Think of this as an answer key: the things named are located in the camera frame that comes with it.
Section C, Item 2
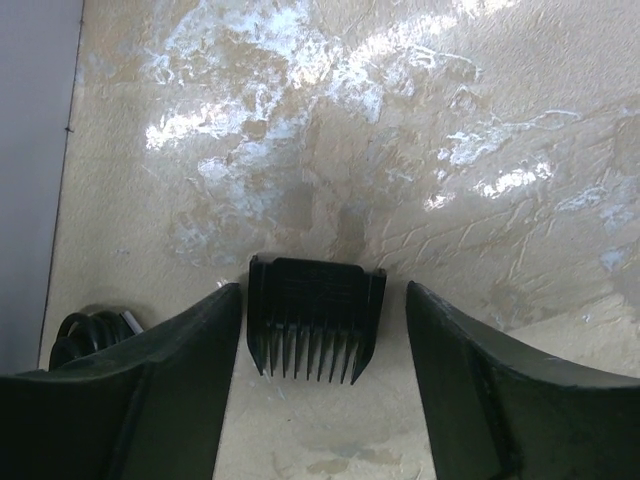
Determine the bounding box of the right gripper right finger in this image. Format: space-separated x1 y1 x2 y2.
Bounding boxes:
405 282 639 479

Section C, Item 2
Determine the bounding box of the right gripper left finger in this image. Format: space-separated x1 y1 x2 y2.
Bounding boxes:
1 283 242 479

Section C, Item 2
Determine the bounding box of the black comb guard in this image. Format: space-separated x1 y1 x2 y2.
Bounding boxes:
247 255 387 384

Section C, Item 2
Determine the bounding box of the black coiled charging cable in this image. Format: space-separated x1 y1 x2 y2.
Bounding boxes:
48 310 144 371

